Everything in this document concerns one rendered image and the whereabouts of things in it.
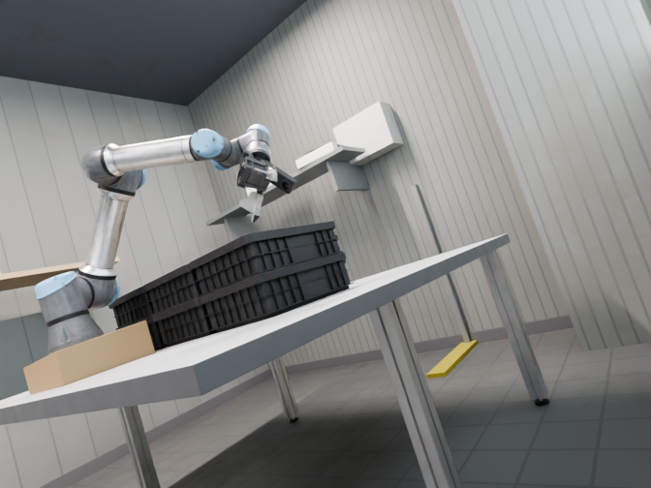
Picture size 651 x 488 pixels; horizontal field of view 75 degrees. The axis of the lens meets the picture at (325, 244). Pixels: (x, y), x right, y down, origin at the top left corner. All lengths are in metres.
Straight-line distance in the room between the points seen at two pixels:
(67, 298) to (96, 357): 0.22
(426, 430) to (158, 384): 0.66
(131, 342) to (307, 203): 2.61
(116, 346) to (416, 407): 0.85
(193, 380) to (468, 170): 2.71
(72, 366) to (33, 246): 2.40
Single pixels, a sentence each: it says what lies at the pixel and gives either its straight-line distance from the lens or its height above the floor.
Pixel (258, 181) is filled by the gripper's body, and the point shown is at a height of 1.07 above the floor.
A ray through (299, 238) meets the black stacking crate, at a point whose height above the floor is 0.89.
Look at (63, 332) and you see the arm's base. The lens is 1.48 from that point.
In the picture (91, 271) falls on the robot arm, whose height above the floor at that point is 1.01.
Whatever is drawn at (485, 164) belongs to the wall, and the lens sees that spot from 3.07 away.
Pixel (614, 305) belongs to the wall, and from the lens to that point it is 2.51.
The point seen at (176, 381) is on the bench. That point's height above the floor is 0.68.
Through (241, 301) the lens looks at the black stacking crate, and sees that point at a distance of 1.20.
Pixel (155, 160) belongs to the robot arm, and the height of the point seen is 1.23.
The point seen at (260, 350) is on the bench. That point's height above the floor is 0.68.
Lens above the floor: 0.75
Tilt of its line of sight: 5 degrees up
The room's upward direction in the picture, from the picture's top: 18 degrees counter-clockwise
